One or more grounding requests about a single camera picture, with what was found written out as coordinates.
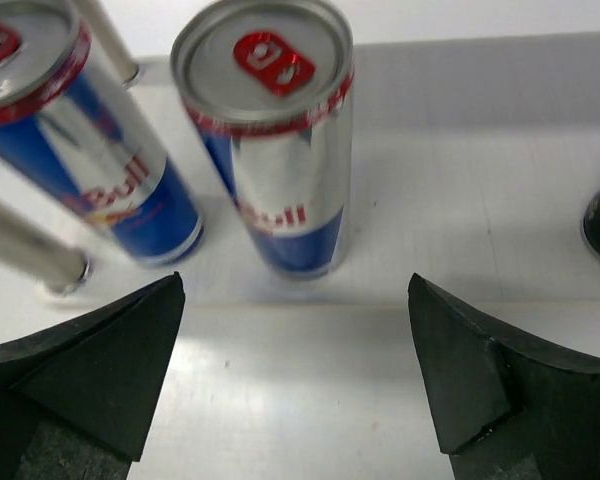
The silver blue energy can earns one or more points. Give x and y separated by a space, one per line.
70 128

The white two-tier shelf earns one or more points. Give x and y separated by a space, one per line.
473 161

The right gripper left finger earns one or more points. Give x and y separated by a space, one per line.
77 399

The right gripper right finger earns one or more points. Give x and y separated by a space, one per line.
505 404

